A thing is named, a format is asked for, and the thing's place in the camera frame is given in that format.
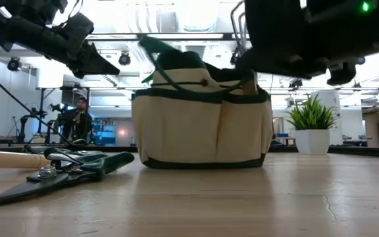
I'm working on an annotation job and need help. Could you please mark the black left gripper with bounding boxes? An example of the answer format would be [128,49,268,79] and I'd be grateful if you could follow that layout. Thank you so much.
[0,13,121,79]

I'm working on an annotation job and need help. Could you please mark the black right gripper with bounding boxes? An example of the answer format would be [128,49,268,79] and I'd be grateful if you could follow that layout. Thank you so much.
[236,0,358,86]

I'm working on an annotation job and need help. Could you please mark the short green pruning shears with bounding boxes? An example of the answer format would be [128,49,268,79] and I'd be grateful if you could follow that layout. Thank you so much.
[21,144,109,157]

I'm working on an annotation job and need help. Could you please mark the wide trowel wooden handle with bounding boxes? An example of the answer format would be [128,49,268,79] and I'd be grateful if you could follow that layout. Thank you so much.
[0,149,51,169]

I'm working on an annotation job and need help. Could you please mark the beige green gardening bag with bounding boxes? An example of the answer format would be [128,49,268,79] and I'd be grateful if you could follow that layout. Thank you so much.
[131,35,274,171]

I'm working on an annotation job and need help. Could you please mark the long-bladed green garden shears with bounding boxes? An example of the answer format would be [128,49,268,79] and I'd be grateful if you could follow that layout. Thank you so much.
[0,147,135,209]

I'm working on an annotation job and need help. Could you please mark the person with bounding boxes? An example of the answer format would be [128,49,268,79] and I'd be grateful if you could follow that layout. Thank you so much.
[57,96,94,144]

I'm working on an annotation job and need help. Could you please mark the blue storage shelf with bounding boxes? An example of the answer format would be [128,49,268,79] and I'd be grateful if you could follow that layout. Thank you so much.
[92,118,117,146]

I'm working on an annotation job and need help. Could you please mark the green plant white pot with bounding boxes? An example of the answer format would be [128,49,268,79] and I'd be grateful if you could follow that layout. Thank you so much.
[284,93,339,155]

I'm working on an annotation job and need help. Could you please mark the black ceiling light rail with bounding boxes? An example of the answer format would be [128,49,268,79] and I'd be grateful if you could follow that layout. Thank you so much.
[87,32,246,41]

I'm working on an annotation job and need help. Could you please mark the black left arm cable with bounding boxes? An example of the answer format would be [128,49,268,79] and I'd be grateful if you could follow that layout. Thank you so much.
[0,60,78,147]

